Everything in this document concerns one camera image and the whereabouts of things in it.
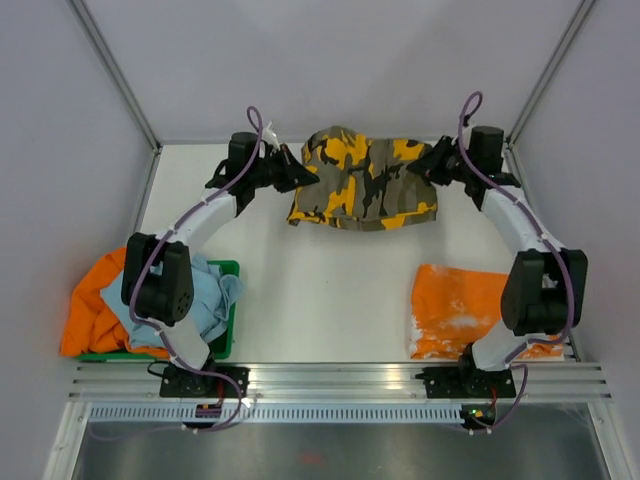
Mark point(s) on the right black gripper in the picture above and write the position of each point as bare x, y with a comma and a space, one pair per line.
431, 164

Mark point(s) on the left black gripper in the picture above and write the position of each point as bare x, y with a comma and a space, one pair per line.
294, 173

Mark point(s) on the camouflage trousers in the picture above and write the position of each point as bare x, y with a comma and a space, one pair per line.
363, 183

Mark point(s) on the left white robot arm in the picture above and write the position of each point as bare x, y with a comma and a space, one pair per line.
157, 284

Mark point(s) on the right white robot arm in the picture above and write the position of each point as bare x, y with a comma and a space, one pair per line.
542, 299

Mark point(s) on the folded orange trousers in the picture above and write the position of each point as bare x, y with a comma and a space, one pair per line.
451, 308

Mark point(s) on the light blue garment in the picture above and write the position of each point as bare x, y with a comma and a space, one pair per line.
217, 288

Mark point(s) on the green plastic bin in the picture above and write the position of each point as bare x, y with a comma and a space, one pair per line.
99, 328

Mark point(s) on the orange garment in bin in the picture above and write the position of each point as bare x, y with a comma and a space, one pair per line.
91, 326

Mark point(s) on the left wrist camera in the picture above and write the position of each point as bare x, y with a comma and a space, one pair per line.
270, 137

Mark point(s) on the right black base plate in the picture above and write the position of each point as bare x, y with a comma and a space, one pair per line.
456, 382

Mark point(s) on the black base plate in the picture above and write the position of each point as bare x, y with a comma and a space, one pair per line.
456, 382
180, 383

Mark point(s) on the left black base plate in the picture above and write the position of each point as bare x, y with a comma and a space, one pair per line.
180, 383

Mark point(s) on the aluminium rail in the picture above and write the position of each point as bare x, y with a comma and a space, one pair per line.
551, 382

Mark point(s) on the white slotted cable duct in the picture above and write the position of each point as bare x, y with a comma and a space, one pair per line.
278, 413

